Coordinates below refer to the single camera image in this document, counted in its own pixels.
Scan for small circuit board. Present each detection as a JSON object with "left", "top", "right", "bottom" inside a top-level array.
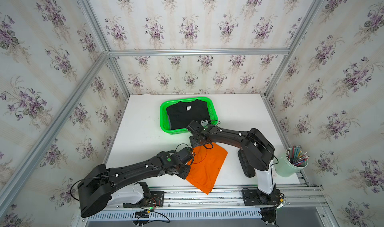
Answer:
[{"left": 134, "top": 210, "right": 151, "bottom": 219}]

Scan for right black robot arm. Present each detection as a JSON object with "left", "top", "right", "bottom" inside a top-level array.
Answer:
[{"left": 187, "top": 121, "right": 275, "bottom": 195}]

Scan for black t-shirt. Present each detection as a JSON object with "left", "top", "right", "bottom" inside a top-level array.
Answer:
[{"left": 166, "top": 99, "right": 211, "bottom": 130}]

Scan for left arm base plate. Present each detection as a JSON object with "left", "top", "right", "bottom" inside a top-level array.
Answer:
[{"left": 123, "top": 191, "right": 166, "bottom": 208}]

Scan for aluminium mounting rail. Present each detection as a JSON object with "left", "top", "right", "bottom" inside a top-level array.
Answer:
[{"left": 150, "top": 185, "right": 328, "bottom": 210}]

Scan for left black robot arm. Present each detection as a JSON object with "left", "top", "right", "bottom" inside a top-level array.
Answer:
[{"left": 77, "top": 147, "right": 194, "bottom": 218}]

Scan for green plastic mesh basket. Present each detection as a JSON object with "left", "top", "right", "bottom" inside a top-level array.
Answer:
[{"left": 160, "top": 97, "right": 219, "bottom": 135}]

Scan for orange t-shirt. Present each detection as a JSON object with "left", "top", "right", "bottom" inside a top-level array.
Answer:
[{"left": 186, "top": 143, "right": 228, "bottom": 195}]

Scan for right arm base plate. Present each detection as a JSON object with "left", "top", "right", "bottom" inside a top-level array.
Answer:
[{"left": 241, "top": 188, "right": 285, "bottom": 206}]

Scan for green cup of pencils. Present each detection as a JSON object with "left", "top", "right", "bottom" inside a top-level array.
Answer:
[{"left": 274, "top": 146, "right": 310, "bottom": 178}]

